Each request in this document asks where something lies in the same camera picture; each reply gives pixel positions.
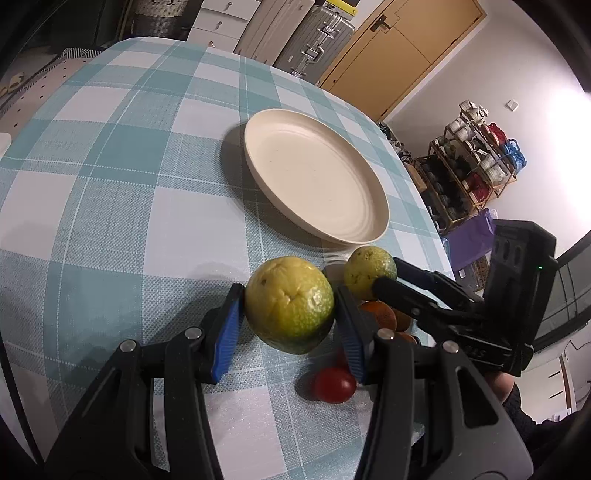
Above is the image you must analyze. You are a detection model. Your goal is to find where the orange tangerine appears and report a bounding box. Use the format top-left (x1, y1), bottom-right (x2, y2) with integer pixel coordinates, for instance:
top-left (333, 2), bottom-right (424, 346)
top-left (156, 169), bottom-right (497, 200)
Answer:
top-left (394, 310), bottom-right (414, 332)
top-left (360, 301), bottom-right (398, 332)

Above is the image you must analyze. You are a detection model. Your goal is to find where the wooden door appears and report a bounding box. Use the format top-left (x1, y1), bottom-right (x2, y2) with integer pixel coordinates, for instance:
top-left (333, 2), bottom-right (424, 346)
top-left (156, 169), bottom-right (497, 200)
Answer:
top-left (317, 0), bottom-right (486, 121)

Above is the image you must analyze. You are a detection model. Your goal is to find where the white drawer desk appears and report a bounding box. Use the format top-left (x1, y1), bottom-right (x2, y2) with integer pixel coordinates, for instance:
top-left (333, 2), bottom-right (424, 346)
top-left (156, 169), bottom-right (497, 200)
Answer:
top-left (186, 0), bottom-right (260, 52)

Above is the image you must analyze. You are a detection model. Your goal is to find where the wooden shoe rack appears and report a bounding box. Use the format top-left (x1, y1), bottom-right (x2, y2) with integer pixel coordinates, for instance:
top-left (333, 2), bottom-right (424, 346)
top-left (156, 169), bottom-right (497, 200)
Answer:
top-left (412, 100), bottom-right (527, 234)

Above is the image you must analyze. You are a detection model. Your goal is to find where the silver suitcase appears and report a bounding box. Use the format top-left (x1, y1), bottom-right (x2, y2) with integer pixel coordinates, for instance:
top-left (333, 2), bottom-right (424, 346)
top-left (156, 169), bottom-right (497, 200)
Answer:
top-left (273, 1), bottom-right (356, 84)

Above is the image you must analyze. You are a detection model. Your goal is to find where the yellow-green citrus fruit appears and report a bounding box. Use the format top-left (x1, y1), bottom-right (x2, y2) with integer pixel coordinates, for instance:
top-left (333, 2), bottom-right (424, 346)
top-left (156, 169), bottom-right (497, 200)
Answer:
top-left (245, 256), bottom-right (335, 355)

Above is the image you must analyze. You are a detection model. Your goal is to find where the cream round plate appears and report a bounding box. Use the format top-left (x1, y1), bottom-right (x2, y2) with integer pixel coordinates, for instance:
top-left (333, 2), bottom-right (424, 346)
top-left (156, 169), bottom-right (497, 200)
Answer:
top-left (243, 109), bottom-right (390, 245)

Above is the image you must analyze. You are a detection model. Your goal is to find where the red cherry tomato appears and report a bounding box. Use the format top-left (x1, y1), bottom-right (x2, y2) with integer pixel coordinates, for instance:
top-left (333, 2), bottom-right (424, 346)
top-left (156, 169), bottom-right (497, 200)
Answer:
top-left (312, 367), bottom-right (356, 404)
top-left (332, 349), bottom-right (349, 370)

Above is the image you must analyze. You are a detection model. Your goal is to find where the teal checkered tablecloth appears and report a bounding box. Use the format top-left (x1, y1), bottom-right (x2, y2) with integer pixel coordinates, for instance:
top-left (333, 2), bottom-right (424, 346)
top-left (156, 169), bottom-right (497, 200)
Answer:
top-left (1, 37), bottom-right (451, 453)

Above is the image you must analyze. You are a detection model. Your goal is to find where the white wall switch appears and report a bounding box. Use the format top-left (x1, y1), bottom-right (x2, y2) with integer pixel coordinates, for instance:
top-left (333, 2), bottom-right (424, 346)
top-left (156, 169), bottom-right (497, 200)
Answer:
top-left (505, 99), bottom-right (519, 112)

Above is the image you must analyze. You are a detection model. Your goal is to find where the dotted floor mat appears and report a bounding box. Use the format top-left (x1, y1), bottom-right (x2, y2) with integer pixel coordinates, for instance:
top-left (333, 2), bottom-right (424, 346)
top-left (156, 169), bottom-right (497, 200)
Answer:
top-left (1, 48), bottom-right (102, 142)

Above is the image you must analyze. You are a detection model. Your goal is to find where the green speckled citrus fruit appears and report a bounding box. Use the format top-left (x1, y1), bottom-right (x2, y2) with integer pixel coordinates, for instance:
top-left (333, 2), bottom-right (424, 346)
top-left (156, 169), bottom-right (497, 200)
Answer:
top-left (344, 246), bottom-right (398, 301)

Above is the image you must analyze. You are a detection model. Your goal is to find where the purple bag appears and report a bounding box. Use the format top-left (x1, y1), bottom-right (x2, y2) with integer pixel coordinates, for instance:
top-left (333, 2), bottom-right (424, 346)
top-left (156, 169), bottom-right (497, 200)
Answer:
top-left (444, 208), bottom-right (497, 272)

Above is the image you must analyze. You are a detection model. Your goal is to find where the beige suitcase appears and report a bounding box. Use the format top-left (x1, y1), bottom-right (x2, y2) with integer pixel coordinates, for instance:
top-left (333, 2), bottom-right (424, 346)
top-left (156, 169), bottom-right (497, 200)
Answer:
top-left (235, 0), bottom-right (315, 65)

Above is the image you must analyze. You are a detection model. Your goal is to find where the person's right hand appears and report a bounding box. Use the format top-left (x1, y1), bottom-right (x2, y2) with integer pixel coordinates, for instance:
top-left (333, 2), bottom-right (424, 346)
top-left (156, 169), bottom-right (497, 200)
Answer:
top-left (485, 372), bottom-right (515, 403)

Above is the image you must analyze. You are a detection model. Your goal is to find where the striped laundry basket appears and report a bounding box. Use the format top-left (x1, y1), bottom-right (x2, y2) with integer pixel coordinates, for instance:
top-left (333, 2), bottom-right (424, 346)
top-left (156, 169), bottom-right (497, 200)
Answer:
top-left (131, 0), bottom-right (188, 38)

